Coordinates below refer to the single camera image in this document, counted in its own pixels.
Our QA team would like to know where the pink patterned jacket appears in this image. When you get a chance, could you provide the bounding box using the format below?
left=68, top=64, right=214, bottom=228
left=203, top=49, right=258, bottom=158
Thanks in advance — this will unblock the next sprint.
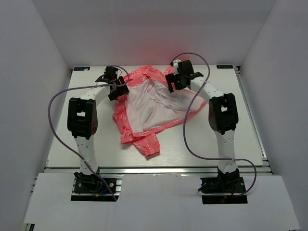
left=113, top=65, right=206, bottom=157

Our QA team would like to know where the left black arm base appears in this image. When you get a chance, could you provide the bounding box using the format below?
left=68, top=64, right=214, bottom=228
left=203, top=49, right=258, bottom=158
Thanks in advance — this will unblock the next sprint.
left=72, top=172, right=121, bottom=199

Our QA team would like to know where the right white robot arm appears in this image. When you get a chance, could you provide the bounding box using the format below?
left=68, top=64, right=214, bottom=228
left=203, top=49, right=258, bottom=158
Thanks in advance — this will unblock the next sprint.
left=166, top=60, right=239, bottom=174

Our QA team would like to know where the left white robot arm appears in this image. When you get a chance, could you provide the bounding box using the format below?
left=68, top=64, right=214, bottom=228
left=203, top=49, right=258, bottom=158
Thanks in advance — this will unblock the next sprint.
left=67, top=65, right=129, bottom=175

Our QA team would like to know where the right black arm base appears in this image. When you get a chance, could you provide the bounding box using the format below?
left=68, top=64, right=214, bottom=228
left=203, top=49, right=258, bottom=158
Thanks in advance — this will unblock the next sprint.
left=198, top=169, right=246, bottom=194

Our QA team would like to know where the right blue corner label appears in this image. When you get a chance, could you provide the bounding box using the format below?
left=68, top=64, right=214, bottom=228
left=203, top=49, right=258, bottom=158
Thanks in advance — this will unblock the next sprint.
left=216, top=64, right=233, bottom=69

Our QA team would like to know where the blue corner label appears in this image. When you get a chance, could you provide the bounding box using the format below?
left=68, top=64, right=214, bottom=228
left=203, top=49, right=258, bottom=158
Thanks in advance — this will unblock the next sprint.
left=73, top=66, right=90, bottom=71
left=216, top=64, right=233, bottom=69

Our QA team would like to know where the left blue corner label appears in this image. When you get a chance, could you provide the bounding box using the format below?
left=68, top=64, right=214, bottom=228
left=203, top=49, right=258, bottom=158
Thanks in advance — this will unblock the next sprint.
left=73, top=66, right=90, bottom=71

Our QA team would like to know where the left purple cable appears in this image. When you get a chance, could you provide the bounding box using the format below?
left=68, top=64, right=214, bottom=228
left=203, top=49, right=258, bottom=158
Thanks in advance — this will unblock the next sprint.
left=48, top=66, right=130, bottom=202

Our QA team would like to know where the purple cable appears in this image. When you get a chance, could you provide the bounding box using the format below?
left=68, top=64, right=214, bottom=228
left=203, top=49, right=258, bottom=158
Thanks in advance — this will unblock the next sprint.
left=48, top=66, right=130, bottom=202
left=170, top=52, right=257, bottom=198

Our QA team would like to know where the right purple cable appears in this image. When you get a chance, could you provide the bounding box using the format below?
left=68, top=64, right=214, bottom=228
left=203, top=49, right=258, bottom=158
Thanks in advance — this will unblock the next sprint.
left=170, top=52, right=257, bottom=198

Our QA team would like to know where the aluminium table frame rail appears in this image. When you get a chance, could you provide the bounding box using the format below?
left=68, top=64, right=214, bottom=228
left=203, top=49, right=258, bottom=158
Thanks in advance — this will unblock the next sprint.
left=44, top=66, right=274, bottom=176

